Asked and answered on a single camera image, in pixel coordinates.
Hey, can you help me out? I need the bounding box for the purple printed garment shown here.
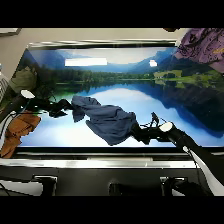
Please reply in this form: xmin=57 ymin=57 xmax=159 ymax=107
xmin=173 ymin=28 xmax=224 ymax=74

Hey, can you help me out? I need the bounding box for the blue polo shirt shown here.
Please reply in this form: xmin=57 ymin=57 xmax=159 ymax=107
xmin=70 ymin=95 xmax=143 ymax=147

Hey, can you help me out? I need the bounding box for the brown garment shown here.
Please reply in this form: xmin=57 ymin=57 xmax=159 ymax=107
xmin=0 ymin=112 xmax=42 ymax=159

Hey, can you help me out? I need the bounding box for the silver frame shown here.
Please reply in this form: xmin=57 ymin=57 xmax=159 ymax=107
xmin=0 ymin=39 xmax=208 ymax=197

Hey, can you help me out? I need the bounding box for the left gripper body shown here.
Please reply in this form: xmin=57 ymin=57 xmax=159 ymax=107
xmin=49 ymin=98 xmax=74 ymax=118

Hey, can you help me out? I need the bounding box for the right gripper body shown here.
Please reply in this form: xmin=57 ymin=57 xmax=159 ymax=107
xmin=130 ymin=123 xmax=152 ymax=146

